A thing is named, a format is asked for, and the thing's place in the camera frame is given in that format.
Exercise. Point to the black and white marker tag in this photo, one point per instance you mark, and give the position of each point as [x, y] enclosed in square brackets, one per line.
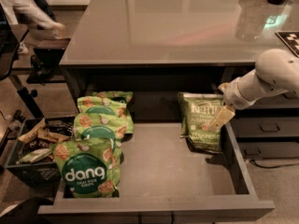
[291, 40]

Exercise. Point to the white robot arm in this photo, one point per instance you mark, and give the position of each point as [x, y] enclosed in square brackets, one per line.
[276, 71]

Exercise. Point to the person in background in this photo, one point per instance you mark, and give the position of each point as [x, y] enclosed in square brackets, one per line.
[36, 14]

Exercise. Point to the grey counter cabinet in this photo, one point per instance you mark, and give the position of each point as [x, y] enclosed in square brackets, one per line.
[170, 44]

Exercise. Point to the black plastic snack crate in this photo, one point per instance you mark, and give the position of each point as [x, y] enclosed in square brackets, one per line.
[44, 172]

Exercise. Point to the rear green Dang chip bag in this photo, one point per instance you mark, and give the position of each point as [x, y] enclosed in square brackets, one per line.
[115, 95]

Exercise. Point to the tan snack bag in crate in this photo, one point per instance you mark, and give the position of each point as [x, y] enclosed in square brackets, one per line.
[38, 131]

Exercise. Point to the green dang chip bag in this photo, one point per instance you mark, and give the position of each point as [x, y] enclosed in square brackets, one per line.
[108, 105]
[90, 168]
[115, 95]
[94, 125]

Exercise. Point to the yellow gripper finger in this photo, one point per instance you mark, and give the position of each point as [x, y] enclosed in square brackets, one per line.
[223, 115]
[215, 124]

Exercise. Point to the open grey top drawer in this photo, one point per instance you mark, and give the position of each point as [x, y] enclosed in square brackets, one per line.
[163, 181]

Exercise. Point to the front green Dang chip bag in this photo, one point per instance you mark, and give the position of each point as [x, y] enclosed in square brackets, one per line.
[90, 168]

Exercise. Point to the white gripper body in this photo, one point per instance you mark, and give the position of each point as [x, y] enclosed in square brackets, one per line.
[234, 96]

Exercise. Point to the green snack bag in crate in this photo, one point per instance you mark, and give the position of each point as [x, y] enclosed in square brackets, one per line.
[35, 156]

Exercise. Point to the dark side drawer unit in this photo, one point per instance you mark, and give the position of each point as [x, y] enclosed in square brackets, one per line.
[269, 129]

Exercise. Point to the green Kettle jalapeno chip bag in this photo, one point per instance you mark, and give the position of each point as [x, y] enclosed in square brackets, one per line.
[197, 111]

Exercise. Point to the black desk stand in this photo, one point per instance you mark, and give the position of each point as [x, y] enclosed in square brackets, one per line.
[10, 38]

